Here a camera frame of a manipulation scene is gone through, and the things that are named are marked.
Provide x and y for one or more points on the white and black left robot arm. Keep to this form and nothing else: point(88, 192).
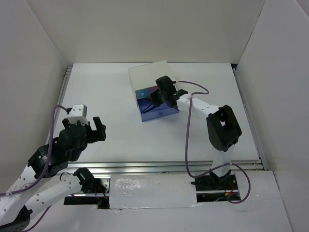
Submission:
point(23, 202)

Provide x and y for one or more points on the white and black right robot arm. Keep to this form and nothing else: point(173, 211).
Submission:
point(223, 128)

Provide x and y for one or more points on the white mini drawer cabinet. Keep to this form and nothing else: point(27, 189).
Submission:
point(144, 76)

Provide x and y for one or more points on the pink drawer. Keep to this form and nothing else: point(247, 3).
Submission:
point(153, 89)

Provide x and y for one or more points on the white glossy cover sheet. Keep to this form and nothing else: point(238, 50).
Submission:
point(152, 191)

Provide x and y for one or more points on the aluminium rail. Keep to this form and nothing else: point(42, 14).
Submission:
point(60, 99)
point(254, 134)
point(154, 167)

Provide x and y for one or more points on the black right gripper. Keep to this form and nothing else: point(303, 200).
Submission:
point(153, 96)

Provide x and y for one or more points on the aluminium right side rail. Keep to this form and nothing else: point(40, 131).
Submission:
point(254, 134)

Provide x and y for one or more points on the purple-blue bottom drawer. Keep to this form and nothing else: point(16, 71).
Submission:
point(150, 112)

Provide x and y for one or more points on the black fluffy makeup brush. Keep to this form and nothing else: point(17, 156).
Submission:
point(147, 98)

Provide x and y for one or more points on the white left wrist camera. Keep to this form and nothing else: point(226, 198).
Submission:
point(77, 113)

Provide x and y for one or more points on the aluminium front rail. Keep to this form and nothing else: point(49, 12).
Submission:
point(154, 167)

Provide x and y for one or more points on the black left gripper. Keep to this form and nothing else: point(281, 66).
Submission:
point(101, 135)

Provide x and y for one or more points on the aluminium left side rail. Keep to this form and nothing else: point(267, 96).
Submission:
point(60, 99)

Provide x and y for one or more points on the light blue small drawer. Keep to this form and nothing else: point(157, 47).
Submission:
point(142, 93)

